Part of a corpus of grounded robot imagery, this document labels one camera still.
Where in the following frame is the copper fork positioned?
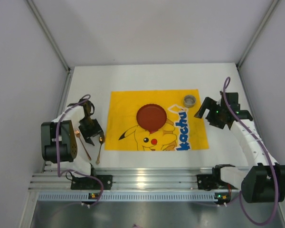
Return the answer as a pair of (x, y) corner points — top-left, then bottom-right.
(74, 130), (92, 161)

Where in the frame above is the gold spoon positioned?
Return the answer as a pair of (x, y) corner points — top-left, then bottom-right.
(95, 136), (105, 165)

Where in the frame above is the small metal cup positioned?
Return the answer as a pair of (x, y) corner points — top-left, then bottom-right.
(183, 95), (196, 108)

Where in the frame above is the yellow pikachu placemat cloth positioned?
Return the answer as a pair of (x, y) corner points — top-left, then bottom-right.
(105, 89), (209, 152)

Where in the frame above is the red plastic plate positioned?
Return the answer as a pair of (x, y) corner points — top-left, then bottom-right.
(136, 104), (167, 133)

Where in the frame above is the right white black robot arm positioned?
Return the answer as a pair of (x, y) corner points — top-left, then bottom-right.
(194, 93), (285, 203)

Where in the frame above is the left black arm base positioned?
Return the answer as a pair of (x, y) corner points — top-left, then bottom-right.
(70, 175), (113, 190)

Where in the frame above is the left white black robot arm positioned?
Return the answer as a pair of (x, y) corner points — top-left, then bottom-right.
(41, 98), (105, 177)

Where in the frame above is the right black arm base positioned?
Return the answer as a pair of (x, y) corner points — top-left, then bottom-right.
(196, 174), (236, 191)

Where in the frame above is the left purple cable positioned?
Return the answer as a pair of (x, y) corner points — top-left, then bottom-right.
(57, 94), (105, 207)

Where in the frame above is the perforated metal cable tray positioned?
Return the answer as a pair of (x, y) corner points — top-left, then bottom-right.
(38, 191), (231, 202)

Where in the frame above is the aluminium mounting rail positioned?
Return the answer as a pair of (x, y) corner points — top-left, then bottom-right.
(28, 167), (285, 192)

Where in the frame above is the left aluminium frame post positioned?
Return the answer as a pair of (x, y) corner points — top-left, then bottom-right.
(25, 0), (71, 72)

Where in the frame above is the aluminium frame post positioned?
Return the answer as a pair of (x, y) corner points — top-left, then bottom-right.
(236, 0), (281, 70)
(25, 0), (71, 72)

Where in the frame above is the right aluminium frame post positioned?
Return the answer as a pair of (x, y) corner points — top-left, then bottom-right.
(236, 0), (281, 70)

